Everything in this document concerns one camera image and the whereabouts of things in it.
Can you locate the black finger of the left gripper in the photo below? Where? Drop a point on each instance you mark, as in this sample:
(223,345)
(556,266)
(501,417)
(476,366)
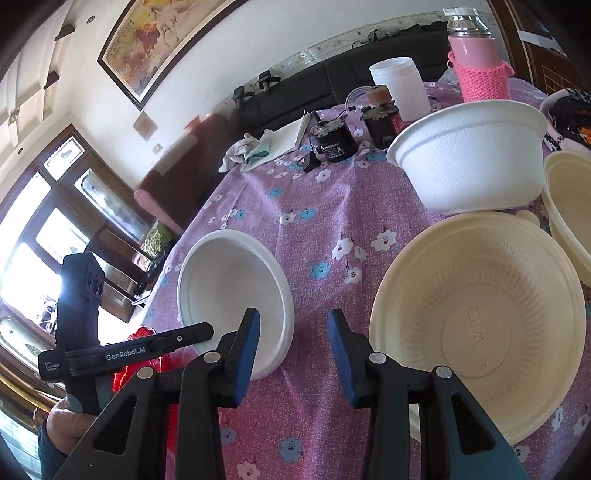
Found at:
(155,345)

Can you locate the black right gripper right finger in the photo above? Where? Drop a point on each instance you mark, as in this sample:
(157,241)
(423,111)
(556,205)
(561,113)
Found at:
(458,438)

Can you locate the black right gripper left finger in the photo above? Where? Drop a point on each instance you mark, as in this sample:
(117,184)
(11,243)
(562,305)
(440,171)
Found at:
(128,439)

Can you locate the white foam bowl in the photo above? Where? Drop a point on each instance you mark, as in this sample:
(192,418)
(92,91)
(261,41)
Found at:
(223,274)
(477,156)

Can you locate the person's left forearm blue sleeve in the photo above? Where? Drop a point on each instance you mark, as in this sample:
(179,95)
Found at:
(51,459)

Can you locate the person's left hand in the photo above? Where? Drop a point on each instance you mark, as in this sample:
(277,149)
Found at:
(65,427)

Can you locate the dark wooden chair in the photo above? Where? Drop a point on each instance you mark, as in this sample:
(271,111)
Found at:
(128,271)

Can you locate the maroon armchair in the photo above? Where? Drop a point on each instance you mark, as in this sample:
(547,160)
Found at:
(182,180)

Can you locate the wooden framed window door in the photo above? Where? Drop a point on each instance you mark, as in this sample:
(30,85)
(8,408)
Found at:
(63,200)

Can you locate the white cloth with green band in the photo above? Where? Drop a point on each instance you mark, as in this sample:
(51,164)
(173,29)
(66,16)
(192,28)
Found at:
(246,151)

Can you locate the purple floral tablecloth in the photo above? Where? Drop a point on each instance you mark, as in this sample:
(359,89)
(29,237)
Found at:
(335,232)

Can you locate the black power adapter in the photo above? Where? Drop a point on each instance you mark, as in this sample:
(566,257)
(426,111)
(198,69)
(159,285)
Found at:
(310,162)

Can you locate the black cylindrical motor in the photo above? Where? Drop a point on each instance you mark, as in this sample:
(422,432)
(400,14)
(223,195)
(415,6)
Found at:
(332,138)

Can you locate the black sofa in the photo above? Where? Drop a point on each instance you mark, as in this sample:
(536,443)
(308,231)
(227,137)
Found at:
(329,82)

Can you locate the framed painting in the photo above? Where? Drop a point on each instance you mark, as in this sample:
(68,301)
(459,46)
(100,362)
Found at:
(151,36)

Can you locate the dark jar with brown lid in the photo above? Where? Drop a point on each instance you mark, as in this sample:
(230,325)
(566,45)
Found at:
(382,117)

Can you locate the black orange patterned cloth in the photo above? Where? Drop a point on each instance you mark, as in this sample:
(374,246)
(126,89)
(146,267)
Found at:
(567,112)

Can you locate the pink bottle with knit sleeve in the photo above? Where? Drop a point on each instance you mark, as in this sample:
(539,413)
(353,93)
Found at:
(474,56)

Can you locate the white plastic container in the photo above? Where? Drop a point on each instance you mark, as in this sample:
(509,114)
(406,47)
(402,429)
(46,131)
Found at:
(403,79)

